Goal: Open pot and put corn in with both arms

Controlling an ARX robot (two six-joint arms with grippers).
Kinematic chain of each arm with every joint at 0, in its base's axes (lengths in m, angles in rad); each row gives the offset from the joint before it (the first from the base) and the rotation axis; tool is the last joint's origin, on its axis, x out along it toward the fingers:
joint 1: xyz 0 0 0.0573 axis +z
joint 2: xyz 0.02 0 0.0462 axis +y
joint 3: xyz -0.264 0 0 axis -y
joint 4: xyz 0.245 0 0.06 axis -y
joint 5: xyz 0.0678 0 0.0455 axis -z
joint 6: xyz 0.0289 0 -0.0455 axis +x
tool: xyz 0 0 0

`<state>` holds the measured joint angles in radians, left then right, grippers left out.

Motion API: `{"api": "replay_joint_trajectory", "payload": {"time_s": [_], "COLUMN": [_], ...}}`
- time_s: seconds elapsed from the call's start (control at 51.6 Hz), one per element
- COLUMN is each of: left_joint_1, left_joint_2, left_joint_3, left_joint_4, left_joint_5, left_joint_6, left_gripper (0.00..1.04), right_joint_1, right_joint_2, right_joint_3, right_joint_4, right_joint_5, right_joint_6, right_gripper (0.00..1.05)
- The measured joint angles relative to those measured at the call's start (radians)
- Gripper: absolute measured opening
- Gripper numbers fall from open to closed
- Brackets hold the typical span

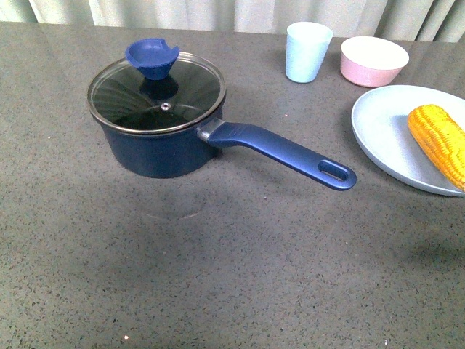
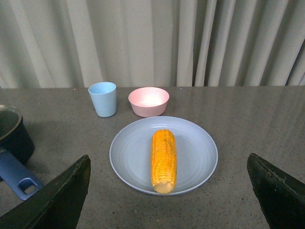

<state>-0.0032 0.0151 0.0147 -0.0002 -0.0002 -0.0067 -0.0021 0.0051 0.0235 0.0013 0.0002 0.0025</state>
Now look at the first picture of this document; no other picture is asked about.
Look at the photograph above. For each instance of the yellow corn cob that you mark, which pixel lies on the yellow corn cob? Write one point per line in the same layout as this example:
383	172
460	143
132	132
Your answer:
441	139

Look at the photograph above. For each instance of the pink plastic bowl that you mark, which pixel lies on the pink plastic bowl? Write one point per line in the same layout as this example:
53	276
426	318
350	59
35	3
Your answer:
368	61

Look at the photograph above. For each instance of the dark blue saucepan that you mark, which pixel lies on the dark blue saucepan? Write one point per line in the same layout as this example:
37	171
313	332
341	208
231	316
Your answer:
181	152

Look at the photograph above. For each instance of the light blue plastic cup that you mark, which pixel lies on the light blue plastic cup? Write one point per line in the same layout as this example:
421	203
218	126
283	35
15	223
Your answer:
306	47

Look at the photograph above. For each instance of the glass lid with blue knob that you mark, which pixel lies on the glass lid with blue knob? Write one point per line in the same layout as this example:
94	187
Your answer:
155	89

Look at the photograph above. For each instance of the light blue plate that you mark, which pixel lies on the light blue plate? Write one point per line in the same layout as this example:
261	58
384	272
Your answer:
379	123

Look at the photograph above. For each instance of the white curtain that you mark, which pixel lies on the white curtain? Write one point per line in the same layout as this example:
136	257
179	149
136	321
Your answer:
393	20

